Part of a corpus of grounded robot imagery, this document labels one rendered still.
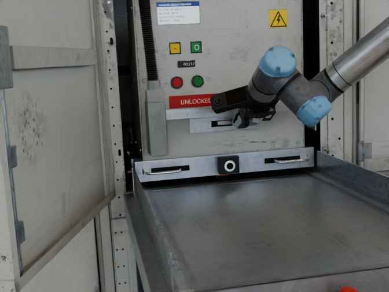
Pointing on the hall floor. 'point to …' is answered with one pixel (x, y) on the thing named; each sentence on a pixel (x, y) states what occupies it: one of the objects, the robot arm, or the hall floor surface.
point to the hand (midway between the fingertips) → (234, 123)
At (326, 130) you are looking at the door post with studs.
